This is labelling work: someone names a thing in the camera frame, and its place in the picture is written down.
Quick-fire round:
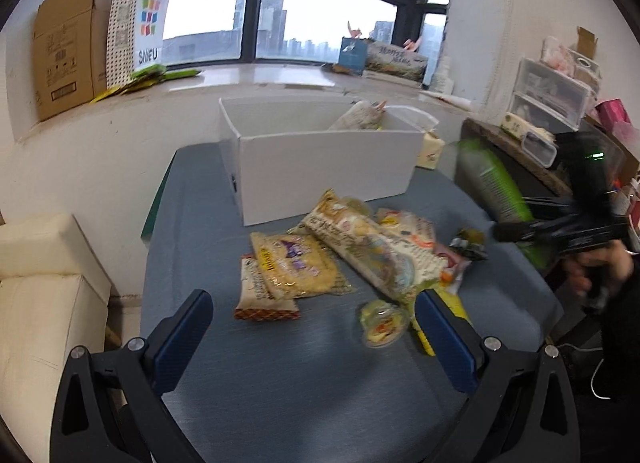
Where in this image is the brown white snack packet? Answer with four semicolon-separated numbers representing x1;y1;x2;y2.
234;254;302;322

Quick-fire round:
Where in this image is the landscape printed tissue box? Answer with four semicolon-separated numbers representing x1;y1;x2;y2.
362;40;430;89

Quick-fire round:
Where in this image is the lime green snack packet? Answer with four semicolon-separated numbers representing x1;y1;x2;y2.
454;138;552;270

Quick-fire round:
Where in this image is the cream tissue pack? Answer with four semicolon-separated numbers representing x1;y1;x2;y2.
385;105;447;172

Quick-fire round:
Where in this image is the orange white snack packet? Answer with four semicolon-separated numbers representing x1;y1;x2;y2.
375;207;437;255

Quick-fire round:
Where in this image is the small dark green snack packet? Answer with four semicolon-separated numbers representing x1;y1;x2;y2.
449;227;490;262

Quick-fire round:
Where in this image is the brown cardboard carton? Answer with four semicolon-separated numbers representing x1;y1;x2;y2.
32;0;117;122

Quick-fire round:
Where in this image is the pile of green yellow sachets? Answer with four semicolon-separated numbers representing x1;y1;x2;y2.
90;65;202;104

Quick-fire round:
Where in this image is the clear plastic drawer unit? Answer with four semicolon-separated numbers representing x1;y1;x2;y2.
507;56;594;133

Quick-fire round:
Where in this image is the pink patterned packet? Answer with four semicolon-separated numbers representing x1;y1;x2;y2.
542;36;577;75

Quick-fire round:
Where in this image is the blue grey tablecloth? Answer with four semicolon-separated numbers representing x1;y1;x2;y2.
140;142;567;463

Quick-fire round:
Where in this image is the small blue box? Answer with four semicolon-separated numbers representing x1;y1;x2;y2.
337;36;372;76

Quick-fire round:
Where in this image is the clear jelly cup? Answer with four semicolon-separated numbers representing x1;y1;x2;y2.
359;299;412;350

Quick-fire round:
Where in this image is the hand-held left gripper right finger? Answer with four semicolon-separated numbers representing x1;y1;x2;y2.
414;288;581;463

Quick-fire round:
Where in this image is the cream printed packet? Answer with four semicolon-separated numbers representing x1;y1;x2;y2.
501;111;539;140

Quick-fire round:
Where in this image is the brown side table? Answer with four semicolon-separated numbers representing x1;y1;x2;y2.
459;117;576;204

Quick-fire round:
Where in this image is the yellow purple snack packet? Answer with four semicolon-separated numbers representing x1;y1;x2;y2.
249;231;354;301

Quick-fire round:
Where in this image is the white tube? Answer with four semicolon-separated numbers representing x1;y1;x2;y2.
420;88;474;110

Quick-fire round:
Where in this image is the small open cardboard box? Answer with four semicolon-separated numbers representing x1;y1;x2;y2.
576;26;600;60

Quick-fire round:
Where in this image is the white spray bottle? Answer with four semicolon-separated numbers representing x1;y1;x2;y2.
430;50;454;94

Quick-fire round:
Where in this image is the long cream snack packet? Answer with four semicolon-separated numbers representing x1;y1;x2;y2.
299;189;427;305

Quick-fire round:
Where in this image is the person's right hand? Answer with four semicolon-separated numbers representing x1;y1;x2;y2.
559;243;637;315

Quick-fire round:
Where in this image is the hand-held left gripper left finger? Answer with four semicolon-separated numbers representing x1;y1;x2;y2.
50;289;215;463

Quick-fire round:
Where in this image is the white leather sofa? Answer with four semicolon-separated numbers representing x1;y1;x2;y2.
0;213;114;463

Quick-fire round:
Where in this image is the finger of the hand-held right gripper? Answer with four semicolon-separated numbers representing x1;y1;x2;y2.
492;219;576;245
520;195;574;210

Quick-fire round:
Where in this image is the white dotted shopping bag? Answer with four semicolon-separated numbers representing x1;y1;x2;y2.
106;0;184;88

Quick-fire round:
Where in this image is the white cable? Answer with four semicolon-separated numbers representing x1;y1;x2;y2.
557;340;622;400

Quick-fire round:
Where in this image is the white cardboard box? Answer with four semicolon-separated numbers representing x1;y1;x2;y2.
217;97;426;228

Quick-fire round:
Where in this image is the pink box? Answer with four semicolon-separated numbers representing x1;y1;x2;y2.
594;98;634;130

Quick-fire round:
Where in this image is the black window frame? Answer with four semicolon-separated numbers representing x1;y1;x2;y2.
79;0;452;67

